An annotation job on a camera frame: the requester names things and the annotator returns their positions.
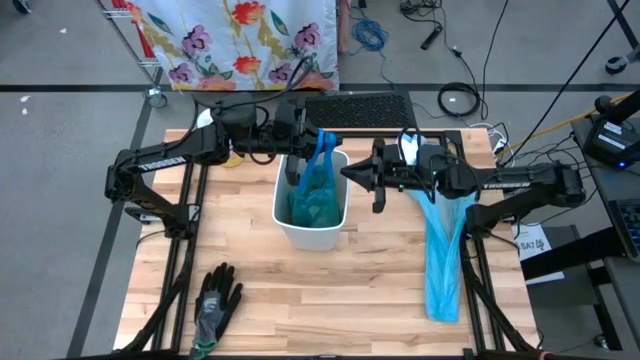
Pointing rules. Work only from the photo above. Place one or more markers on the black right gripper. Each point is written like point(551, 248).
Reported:
point(405, 170)

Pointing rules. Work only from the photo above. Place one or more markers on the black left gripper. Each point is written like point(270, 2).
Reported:
point(290, 125)

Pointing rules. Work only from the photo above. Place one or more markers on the blue trash bag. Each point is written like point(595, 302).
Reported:
point(442, 270)

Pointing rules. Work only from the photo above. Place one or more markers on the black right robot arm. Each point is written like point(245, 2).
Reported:
point(525, 182)

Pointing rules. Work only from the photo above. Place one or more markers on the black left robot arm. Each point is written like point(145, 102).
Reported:
point(165, 160)

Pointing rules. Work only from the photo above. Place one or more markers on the white bag roll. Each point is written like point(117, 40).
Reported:
point(419, 139)
point(407, 155)

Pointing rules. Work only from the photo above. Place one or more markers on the black perforated floor mat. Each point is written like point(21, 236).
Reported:
point(365, 110)

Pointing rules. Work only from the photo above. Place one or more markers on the Lysol wipes canister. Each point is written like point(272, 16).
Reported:
point(206, 119)

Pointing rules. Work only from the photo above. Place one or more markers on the white power strip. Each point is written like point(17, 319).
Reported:
point(492, 137)

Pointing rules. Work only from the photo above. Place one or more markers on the black handheld device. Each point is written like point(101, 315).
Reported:
point(431, 37)

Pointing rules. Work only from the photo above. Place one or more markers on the floral print cloth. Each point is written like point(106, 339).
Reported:
point(235, 45)

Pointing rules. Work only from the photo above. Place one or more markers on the printed paper sheet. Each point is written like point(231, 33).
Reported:
point(535, 245)

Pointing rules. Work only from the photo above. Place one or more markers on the black grey work glove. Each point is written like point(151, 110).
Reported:
point(215, 305)

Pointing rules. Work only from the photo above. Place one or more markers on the thin black pole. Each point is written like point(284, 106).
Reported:
point(567, 81)

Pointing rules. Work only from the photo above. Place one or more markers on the black box device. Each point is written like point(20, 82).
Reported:
point(612, 140)

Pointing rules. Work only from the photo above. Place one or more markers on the black keyboard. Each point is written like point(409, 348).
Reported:
point(627, 230)

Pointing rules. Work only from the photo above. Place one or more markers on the black caster wheel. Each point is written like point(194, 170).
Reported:
point(21, 6)
point(615, 65)

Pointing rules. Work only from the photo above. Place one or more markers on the dark grey desk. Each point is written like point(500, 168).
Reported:
point(627, 290)

